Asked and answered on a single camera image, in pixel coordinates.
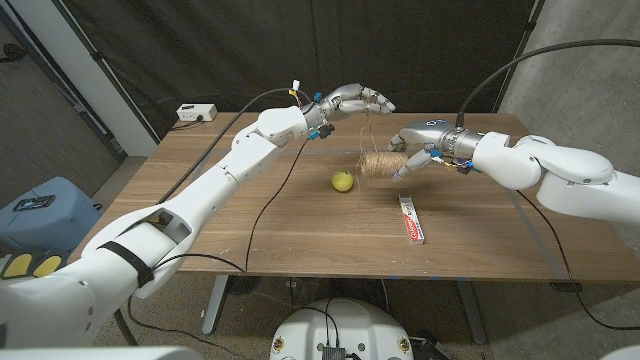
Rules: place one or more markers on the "white table leg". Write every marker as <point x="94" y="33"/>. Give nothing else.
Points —
<point x="215" y="305"/>

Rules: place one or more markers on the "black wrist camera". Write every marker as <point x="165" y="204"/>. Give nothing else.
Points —
<point x="326" y="131"/>
<point x="464" y="170"/>

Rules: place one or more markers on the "white power strip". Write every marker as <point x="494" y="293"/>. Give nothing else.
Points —
<point x="196" y="112"/>

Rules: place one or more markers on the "white robot torso base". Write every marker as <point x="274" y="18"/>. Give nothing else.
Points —
<point x="345" y="325"/>

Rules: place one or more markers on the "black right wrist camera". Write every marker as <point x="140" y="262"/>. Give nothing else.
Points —
<point x="464" y="170"/>

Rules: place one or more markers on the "white red toothpaste box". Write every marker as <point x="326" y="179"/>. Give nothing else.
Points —
<point x="411" y="220"/>

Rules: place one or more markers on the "yellow tennis ball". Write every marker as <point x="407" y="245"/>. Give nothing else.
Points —
<point x="342" y="181"/>

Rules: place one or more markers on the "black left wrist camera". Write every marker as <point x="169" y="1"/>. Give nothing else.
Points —
<point x="326" y="131"/>

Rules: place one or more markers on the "grey table leg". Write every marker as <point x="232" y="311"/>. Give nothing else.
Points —
<point x="471" y="310"/>

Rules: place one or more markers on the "black flat device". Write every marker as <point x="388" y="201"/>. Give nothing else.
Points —
<point x="34" y="202"/>

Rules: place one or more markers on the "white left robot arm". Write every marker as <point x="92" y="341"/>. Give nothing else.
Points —
<point x="200" y="200"/>

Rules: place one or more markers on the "brown twine spool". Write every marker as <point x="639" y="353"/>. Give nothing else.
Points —
<point x="382" y="165"/>

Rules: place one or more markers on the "blue plastic bin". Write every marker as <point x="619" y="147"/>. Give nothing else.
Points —
<point x="55" y="225"/>

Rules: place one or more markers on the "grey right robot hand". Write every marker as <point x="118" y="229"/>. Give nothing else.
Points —
<point x="430" y="134"/>

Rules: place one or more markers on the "black backdrop pole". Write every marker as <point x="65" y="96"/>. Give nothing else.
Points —
<point x="518" y="52"/>
<point x="101" y="62"/>

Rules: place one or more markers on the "black wall hook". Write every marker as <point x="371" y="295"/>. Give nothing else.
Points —
<point x="12" y="51"/>

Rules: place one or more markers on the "yellow black foot pedal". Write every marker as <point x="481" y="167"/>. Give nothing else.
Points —
<point x="47" y="265"/>
<point x="17" y="265"/>

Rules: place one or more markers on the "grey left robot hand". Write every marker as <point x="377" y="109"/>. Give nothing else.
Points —
<point x="345" y="102"/>

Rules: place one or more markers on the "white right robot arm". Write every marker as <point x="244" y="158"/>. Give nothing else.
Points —
<point x="550" y="170"/>

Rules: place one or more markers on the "black backdrop curtain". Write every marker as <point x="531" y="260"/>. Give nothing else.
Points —
<point x="225" y="50"/>

